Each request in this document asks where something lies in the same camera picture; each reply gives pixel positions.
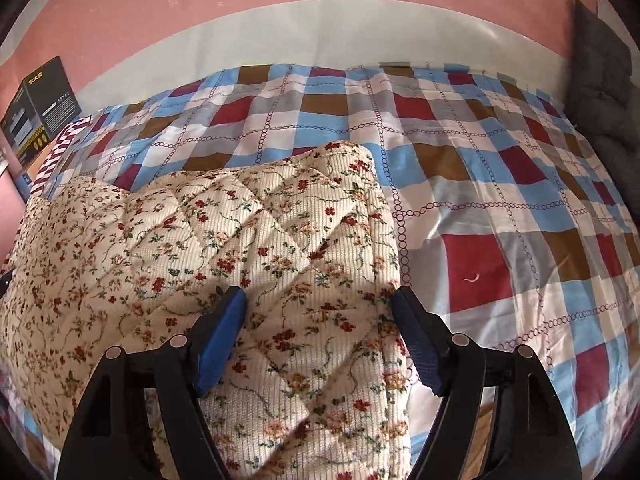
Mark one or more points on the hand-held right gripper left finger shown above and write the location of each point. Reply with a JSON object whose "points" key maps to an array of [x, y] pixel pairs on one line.
{"points": [[220, 345]]}

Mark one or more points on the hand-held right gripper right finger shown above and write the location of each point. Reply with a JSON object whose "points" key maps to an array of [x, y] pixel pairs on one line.
{"points": [[420, 345]]}

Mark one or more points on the floral quilted blanket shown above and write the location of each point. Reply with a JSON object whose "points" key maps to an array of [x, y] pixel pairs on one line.
{"points": [[300, 240]]}

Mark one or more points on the checked bedsheet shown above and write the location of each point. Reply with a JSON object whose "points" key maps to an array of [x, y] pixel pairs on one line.
{"points": [[500, 210]]}

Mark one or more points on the red white striped cloth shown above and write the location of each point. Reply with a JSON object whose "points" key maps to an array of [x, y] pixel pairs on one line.
{"points": [[55, 155]]}

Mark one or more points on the brown cardboard box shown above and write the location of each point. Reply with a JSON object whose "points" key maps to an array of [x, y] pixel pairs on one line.
{"points": [[31, 172]]}

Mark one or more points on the black printed cardboard box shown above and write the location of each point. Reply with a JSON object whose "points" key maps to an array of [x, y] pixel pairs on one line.
{"points": [[35, 110]]}

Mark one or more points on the grey tufted cushion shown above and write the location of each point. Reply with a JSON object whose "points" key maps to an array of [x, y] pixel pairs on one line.
{"points": [[600, 75]]}

